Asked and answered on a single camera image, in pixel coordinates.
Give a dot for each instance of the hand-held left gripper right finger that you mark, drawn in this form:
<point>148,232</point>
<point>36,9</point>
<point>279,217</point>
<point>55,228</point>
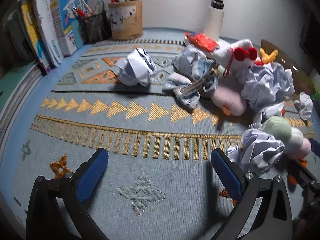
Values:
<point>226,177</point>

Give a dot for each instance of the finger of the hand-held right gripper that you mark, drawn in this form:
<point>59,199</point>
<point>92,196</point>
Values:
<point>314,147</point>
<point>301,172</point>

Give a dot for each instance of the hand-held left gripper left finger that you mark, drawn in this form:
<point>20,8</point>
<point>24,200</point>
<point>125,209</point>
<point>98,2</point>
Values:
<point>91,177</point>

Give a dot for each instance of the green white pink dango plush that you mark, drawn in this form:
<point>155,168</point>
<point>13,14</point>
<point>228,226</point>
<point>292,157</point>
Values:
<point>277,128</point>

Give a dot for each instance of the blue plaid bow hair clip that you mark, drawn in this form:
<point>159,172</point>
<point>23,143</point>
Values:
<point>186,92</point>

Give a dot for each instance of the crumpled white paper ball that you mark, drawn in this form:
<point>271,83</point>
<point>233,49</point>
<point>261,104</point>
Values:
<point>270,85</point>
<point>303,105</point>
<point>186,56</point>
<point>137,67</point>
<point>260,152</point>

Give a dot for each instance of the blue patterned woven mat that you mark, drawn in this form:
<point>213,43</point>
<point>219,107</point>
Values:
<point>150,155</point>

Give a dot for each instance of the brown ribbed bowl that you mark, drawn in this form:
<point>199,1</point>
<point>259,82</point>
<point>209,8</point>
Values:
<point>300,77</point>

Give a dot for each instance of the pink plush toy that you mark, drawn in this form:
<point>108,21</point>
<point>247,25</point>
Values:
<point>230,100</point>

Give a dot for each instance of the dark monitor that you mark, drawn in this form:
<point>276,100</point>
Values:
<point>311,35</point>

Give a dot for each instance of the stack of flat books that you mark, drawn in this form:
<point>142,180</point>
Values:
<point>15,85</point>

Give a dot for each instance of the white plush with red bow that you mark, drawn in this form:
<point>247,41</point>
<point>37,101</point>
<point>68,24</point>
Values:
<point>230,55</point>

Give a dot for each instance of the red orange fabric pouch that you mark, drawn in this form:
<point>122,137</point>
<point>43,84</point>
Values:
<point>201,41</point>

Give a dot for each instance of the black mesh pen holder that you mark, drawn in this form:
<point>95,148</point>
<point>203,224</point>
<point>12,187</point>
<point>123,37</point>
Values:
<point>96,28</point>

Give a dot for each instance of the yellow cover book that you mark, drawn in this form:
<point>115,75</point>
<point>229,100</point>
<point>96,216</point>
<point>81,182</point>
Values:
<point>32,35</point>

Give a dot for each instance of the blue cartoon cover book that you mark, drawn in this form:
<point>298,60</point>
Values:
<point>66,22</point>

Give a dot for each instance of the white desk lamp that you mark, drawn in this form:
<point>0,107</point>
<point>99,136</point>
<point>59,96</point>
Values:
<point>215,20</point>

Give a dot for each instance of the row of books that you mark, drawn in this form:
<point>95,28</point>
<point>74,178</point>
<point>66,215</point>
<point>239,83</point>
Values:
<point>46,25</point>

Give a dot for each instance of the cork pen holder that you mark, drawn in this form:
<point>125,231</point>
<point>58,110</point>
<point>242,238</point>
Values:
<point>126,21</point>

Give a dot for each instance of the wooden pencil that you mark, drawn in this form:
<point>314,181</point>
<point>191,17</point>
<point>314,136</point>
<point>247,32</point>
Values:
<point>87,6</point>

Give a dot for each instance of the white pen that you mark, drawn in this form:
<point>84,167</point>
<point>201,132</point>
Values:
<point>100,6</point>

